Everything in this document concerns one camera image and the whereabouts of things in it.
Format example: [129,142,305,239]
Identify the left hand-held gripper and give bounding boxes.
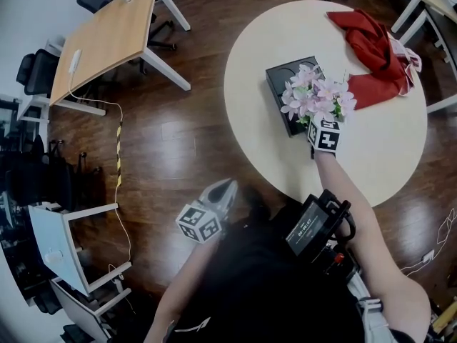
[175,177,239,244]

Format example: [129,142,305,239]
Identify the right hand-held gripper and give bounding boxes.
[307,117,343,160]

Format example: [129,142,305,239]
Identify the pink potted flower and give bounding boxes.
[280,64,358,126]

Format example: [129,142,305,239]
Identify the black tray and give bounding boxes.
[265,55,328,139]

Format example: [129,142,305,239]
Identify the person's left forearm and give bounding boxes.
[144,240,219,343]

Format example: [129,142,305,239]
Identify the person's right forearm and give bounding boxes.
[313,151,432,337]

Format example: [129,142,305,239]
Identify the person's black shirt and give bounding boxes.
[171,187,367,343]

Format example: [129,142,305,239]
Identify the black chest-mounted screen device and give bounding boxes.
[284,189,360,275]

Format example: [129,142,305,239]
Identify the red cloth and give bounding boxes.
[326,8,417,111]

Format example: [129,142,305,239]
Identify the pink patterned cloth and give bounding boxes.
[391,36,423,96]

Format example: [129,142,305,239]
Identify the white computer mouse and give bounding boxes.
[44,249,66,264]

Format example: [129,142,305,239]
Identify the black folding chairs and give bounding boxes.
[0,137,105,212]

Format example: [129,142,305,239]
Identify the wooden desk with white legs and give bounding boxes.
[49,0,192,117]

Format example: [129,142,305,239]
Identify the white power strip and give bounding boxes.
[68,49,84,74]

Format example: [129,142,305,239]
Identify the long white cable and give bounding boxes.
[69,71,134,264]

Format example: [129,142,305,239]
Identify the yellow black striped cable cover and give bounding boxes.
[114,117,124,187]

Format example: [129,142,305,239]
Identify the white cable with adapter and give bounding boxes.
[398,207,457,275]

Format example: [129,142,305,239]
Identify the grey harness strap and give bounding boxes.
[346,276,398,343]

